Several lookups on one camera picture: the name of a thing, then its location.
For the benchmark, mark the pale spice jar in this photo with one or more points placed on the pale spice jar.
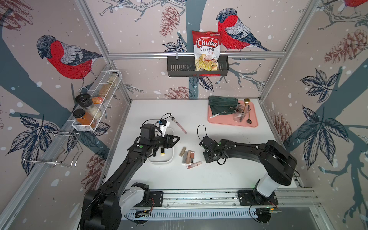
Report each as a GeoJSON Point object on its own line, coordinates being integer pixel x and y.
{"type": "Point", "coordinates": [112, 78]}

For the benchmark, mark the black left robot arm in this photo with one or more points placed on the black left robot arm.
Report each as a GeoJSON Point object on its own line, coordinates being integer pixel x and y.
{"type": "Point", "coordinates": [103, 208]}

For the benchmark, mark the dark green cloth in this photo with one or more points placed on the dark green cloth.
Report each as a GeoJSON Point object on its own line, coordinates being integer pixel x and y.
{"type": "Point", "coordinates": [222, 105]}

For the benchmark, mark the black lid orange spice jar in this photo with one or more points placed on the black lid orange spice jar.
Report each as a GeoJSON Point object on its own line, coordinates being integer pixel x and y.
{"type": "Point", "coordinates": [84, 118]}

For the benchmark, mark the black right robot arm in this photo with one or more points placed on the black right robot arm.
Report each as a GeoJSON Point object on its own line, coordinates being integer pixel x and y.
{"type": "Point", "coordinates": [278, 163]}

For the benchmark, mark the tan spice jar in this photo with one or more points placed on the tan spice jar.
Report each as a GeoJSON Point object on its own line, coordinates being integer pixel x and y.
{"type": "Point", "coordinates": [106, 91]}

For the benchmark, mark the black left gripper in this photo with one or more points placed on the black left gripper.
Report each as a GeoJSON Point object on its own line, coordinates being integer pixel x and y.
{"type": "Point", "coordinates": [169, 139]}

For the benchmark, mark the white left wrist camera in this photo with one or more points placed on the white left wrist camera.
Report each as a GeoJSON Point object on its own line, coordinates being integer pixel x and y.
{"type": "Point", "coordinates": [164, 124]}

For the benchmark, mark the black spoon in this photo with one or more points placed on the black spoon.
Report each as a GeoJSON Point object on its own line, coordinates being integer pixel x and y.
{"type": "Point", "coordinates": [249, 121]}

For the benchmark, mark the tan lipstick tube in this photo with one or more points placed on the tan lipstick tube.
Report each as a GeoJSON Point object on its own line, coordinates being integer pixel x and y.
{"type": "Point", "coordinates": [188, 157]}

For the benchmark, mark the pink silicone mat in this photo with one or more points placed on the pink silicone mat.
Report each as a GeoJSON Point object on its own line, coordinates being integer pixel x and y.
{"type": "Point", "coordinates": [228, 119]}

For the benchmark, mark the gold spoon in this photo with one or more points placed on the gold spoon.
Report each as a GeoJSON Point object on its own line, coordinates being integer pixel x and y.
{"type": "Point", "coordinates": [246, 101]}

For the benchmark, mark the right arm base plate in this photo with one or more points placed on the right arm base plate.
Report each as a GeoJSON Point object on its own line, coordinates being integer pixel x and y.
{"type": "Point", "coordinates": [249, 197]}

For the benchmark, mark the white handled fork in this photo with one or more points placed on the white handled fork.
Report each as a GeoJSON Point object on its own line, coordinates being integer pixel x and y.
{"type": "Point", "coordinates": [215, 115]}

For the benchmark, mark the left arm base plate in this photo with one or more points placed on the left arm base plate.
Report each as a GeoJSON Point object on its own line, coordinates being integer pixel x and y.
{"type": "Point", "coordinates": [155, 199]}

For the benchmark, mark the silver lipstick tube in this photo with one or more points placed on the silver lipstick tube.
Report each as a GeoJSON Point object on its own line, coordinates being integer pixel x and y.
{"type": "Point", "coordinates": [185, 158]}

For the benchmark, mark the wire hook rack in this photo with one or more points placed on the wire hook rack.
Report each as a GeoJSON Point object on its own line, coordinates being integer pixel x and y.
{"type": "Point", "coordinates": [65, 149]}

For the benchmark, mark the black wall basket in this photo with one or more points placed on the black wall basket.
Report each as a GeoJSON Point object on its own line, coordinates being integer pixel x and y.
{"type": "Point", "coordinates": [184, 66]}

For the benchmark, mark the white rectangular storage box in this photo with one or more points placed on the white rectangular storage box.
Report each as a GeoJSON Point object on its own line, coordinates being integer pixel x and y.
{"type": "Point", "coordinates": [158, 159]}

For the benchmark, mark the black lid white spice jar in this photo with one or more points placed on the black lid white spice jar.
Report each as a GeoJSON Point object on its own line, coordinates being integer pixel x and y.
{"type": "Point", "coordinates": [86, 102]}

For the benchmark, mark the pink handled fork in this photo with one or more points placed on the pink handled fork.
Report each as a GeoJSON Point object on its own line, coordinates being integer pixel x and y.
{"type": "Point", "coordinates": [174, 120]}

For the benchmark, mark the clear ribbed glass cup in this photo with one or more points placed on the clear ribbed glass cup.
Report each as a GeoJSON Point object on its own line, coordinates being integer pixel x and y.
{"type": "Point", "coordinates": [240, 113]}

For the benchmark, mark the beige gold lipstick tube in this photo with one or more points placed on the beige gold lipstick tube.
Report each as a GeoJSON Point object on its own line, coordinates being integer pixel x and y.
{"type": "Point", "coordinates": [182, 152]}

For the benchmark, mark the red cassava chips bag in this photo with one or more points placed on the red cassava chips bag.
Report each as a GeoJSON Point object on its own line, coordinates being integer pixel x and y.
{"type": "Point", "coordinates": [206, 50]}

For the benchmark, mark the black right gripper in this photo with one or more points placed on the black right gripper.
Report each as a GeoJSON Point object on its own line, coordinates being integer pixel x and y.
{"type": "Point", "coordinates": [207, 160]}

